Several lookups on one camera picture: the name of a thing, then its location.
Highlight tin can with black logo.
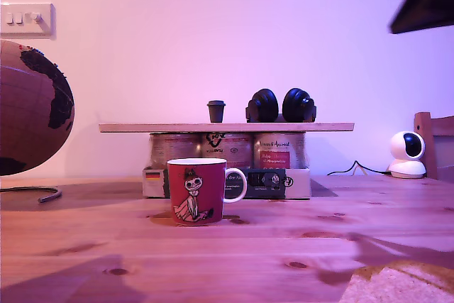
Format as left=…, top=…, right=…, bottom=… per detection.
left=201, top=132, right=255, bottom=169

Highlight wooden shelf board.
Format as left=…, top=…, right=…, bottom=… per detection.
left=99, top=122, right=355, bottom=134

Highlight cardboard tray with flag print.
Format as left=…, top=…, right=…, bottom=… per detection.
left=142, top=165, right=311, bottom=200

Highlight red mug with cartoon figure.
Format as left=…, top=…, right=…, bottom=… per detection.
left=166, top=158, right=248, bottom=227

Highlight white security camera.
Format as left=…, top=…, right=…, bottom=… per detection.
left=387, top=130, right=426, bottom=180

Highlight tin can with red label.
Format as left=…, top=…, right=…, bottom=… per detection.
left=148, top=133, right=204, bottom=170

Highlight black headphones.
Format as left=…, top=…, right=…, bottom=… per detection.
left=245, top=87, right=318, bottom=123

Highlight cork mat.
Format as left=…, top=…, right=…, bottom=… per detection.
left=339, top=260, right=454, bottom=303

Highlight tin can with script lettering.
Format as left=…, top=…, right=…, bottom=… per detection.
left=253, top=132, right=306, bottom=170

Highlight cork globe on metal stand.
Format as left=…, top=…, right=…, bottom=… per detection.
left=0, top=39, right=76, bottom=205

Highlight black security camera cable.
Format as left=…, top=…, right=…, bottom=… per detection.
left=326, top=160, right=392, bottom=177

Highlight white light switch panel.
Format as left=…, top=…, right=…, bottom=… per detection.
left=0, top=3, right=57, bottom=40

